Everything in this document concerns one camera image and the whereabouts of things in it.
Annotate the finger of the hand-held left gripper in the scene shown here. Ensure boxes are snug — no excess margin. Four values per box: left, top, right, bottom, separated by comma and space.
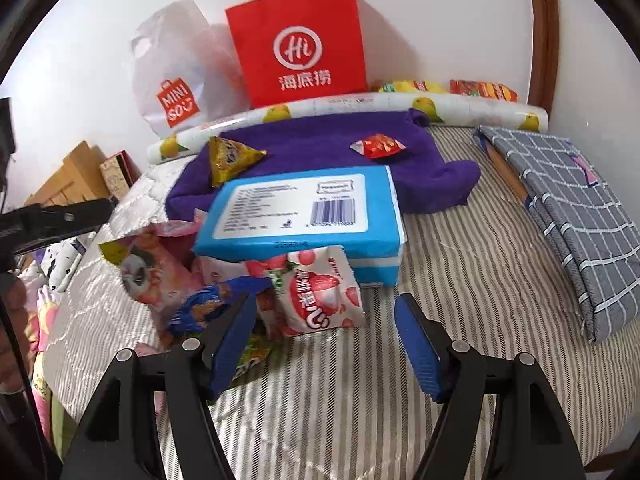
0, 197, 121, 256

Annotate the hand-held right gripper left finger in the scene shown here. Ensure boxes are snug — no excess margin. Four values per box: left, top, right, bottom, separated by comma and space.
60, 290, 258, 480

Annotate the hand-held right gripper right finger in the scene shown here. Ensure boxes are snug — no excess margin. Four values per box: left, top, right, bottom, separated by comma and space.
394, 292, 588, 480

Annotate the green snack packet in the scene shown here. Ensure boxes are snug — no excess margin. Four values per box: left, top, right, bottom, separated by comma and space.
235, 330, 273, 386

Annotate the blue cookie packet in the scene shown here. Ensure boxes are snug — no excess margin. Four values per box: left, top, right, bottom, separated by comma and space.
165, 280, 251, 346

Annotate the strawberry print candy packet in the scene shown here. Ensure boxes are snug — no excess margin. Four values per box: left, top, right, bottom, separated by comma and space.
270, 245, 364, 338

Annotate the large pink snack bag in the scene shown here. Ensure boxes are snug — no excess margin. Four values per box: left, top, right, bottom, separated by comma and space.
98, 222, 206, 321

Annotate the person's left hand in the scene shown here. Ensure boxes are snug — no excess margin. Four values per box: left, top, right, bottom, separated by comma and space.
0, 280, 32, 396

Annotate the white dotted cloth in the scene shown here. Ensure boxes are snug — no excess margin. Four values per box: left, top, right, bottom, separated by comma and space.
37, 232, 96, 293

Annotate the white pink snack packet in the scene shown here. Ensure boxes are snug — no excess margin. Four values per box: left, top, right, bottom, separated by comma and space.
197, 252, 251, 286

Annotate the patterned box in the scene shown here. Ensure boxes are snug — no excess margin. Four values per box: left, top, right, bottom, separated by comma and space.
99, 151, 143, 198

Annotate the pink floral blanket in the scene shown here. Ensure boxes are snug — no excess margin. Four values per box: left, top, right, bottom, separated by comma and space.
25, 285, 76, 456

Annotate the blue tissue pack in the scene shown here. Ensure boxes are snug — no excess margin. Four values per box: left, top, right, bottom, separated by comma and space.
194, 166, 408, 288

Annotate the yellow triangular snack packet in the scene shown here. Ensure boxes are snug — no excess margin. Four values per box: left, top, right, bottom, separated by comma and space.
207, 136, 267, 188

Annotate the white plastic bag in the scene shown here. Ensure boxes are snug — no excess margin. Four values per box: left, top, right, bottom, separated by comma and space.
131, 1, 251, 138

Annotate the red snack packet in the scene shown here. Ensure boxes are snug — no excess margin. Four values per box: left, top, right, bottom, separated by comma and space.
349, 133, 407, 160

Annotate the grey checked folded cloth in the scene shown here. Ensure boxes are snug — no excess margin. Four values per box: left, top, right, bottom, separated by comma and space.
472, 124, 640, 345

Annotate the purple towel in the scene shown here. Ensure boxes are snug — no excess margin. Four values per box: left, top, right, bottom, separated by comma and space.
166, 110, 482, 221

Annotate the pear print rolled tablecloth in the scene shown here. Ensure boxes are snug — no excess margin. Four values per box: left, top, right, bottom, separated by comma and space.
147, 91, 549, 165

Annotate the yellow chip bag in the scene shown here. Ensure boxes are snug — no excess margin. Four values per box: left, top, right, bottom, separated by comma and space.
377, 79, 448, 95

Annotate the red orange chip bag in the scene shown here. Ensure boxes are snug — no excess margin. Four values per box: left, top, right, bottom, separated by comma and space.
448, 79, 519, 103

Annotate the red paper bag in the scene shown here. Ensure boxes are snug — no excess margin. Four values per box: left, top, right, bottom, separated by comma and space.
225, 0, 368, 109

